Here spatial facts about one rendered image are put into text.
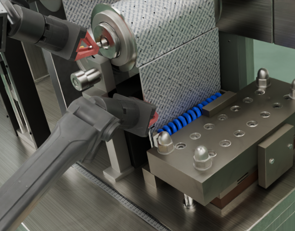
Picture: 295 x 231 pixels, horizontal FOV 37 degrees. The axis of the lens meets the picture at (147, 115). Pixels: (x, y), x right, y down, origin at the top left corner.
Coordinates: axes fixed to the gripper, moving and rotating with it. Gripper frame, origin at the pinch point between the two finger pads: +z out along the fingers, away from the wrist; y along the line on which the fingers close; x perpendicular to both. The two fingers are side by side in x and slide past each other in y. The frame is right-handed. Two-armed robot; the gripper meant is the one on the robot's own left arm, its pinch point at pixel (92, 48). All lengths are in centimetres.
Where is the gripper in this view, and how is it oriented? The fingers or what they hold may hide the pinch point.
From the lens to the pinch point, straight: 93.0
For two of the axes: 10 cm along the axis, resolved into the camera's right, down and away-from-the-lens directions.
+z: 6.1, 1.3, 7.8
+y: 7.1, 3.6, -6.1
